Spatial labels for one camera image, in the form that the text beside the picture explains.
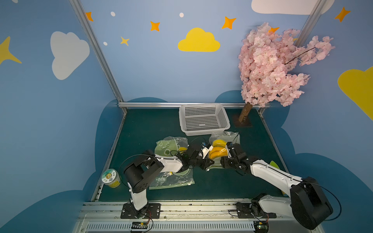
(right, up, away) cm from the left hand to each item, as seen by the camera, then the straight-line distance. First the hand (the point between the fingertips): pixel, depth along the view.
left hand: (214, 160), depth 85 cm
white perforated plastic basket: (-9, +25, +30) cm, 40 cm away
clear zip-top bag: (+12, +13, +16) cm, 24 cm away
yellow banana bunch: (+4, +6, +7) cm, 10 cm away
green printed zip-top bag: (-27, +7, +9) cm, 30 cm away
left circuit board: (-41, -30, -12) cm, 52 cm away
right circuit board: (+22, -31, -12) cm, 40 cm away
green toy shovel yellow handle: (+38, -3, +6) cm, 39 cm away
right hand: (+9, 0, +5) cm, 10 cm away
